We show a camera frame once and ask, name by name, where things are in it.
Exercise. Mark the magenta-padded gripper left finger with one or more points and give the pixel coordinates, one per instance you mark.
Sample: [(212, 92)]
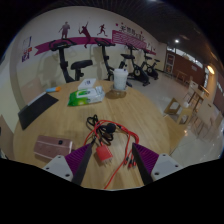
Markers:
[(75, 163)]

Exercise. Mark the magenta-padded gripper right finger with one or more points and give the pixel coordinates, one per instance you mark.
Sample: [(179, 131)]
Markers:
[(148, 163)]

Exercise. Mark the red charger block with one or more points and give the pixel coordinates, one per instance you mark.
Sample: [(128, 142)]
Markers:
[(104, 153)]

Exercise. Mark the pink power strip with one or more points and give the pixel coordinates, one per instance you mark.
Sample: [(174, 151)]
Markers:
[(51, 146)]

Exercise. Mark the wooden chair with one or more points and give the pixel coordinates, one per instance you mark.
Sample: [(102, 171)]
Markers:
[(6, 140), (30, 90), (178, 111)]

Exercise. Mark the black desk mat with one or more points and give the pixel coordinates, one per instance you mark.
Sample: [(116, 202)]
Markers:
[(36, 110)]

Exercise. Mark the green wet wipes pack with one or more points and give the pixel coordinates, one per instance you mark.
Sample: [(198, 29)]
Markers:
[(85, 96)]

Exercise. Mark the round wooden coaster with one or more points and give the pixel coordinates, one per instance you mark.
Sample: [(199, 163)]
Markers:
[(117, 93)]

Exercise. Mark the blue and orange marker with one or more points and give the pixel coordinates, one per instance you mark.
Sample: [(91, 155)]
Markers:
[(53, 89)]

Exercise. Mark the small white box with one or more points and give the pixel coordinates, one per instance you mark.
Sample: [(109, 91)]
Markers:
[(87, 84)]

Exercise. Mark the group of tables and chairs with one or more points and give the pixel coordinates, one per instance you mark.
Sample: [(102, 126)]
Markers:
[(206, 106)]

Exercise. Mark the white cup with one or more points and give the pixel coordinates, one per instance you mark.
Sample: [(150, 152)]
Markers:
[(120, 79)]

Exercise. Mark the row of black exercise bikes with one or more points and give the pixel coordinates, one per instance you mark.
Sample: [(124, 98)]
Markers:
[(63, 61)]

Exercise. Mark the ceiling lights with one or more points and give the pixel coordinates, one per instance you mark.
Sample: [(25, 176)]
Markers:
[(176, 41)]

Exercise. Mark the round wall lamp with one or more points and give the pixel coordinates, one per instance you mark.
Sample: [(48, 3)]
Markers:
[(210, 69)]

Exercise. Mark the magenta sports wall banner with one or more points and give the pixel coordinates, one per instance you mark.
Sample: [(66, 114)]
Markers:
[(76, 41)]

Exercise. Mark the wall posters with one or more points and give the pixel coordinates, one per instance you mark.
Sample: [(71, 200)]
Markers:
[(26, 49)]

